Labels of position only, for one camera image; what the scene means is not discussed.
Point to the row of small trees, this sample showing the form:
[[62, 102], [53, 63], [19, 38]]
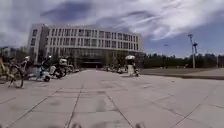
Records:
[[113, 60]]

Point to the grey stone slab plaza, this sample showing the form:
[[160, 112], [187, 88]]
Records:
[[110, 96]]

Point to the pale multi-storey building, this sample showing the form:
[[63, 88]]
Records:
[[83, 41]]

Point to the row of dark trees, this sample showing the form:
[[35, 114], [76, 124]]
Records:
[[173, 61]]

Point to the robot's own part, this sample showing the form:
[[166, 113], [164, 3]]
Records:
[[140, 125], [76, 125]]

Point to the row of parked bicycles and scooters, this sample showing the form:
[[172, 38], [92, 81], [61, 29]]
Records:
[[43, 71]]

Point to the raised paved platform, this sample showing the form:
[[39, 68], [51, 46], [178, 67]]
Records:
[[186, 72]]

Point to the tall light pole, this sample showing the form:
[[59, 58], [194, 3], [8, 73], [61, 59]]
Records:
[[193, 53]]

